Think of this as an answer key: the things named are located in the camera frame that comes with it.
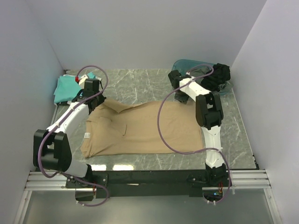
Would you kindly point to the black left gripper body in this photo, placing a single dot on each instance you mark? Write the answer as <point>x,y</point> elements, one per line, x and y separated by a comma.
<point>100,98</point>

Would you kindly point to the teal plastic basket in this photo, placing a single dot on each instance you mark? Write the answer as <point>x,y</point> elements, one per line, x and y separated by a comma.
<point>184,65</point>

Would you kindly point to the tan t shirt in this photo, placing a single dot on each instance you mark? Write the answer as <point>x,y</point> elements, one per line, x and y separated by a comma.
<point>116,128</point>

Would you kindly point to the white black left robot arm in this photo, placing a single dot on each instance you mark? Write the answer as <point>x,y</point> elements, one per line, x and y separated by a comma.
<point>51,148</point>

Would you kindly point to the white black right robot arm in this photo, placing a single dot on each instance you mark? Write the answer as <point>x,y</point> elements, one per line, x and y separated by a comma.
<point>209,116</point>

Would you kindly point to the grey t shirt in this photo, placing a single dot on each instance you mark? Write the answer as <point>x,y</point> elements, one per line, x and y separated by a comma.
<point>197,72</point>

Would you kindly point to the folded teal t shirt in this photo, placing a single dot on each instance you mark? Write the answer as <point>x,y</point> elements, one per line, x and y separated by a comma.
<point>65,88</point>

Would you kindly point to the black t shirt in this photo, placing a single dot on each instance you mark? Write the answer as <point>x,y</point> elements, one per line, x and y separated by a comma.
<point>219,80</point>

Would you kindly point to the black base crossbar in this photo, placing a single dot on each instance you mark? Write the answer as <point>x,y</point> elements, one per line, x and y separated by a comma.
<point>149,183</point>

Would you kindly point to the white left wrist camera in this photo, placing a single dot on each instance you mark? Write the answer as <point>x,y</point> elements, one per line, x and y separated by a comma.
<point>81,80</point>

